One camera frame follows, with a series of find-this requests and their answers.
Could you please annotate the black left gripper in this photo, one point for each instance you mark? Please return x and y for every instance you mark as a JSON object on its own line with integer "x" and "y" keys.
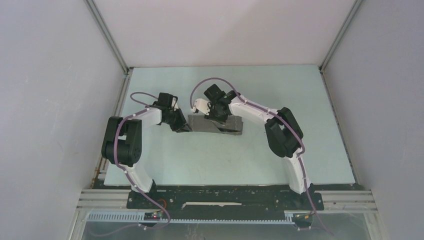
{"x": 181, "y": 124}

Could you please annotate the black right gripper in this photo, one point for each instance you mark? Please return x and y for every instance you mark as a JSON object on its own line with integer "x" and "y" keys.
{"x": 222, "y": 120}

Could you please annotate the grey cloth napkin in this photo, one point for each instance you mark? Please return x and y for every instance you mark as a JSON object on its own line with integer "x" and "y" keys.
{"x": 199, "y": 124}

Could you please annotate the silver metal utensil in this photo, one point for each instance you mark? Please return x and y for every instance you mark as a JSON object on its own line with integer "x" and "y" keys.
{"x": 231, "y": 132}

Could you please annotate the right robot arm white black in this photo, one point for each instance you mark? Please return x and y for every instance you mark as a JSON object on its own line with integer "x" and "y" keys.
{"x": 283, "y": 133}

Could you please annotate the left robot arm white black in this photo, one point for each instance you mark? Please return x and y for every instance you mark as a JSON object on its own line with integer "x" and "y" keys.
{"x": 123, "y": 140}

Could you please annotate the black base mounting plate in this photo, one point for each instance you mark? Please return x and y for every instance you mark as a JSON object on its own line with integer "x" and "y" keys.
{"x": 226, "y": 202}

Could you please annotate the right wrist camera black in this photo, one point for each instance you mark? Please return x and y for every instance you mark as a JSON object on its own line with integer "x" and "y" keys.
{"x": 214, "y": 93}

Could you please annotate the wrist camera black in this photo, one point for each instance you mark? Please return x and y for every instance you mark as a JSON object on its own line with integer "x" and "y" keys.
{"x": 167, "y": 100}
{"x": 214, "y": 93}

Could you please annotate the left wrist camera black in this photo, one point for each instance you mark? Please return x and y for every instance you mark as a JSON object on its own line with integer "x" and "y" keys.
{"x": 167, "y": 100}

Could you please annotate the aluminium frame rail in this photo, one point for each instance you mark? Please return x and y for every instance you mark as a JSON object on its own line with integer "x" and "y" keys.
{"x": 331, "y": 201}

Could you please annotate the white cable duct strip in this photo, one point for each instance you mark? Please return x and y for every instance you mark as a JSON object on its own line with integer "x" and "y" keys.
{"x": 140, "y": 217}

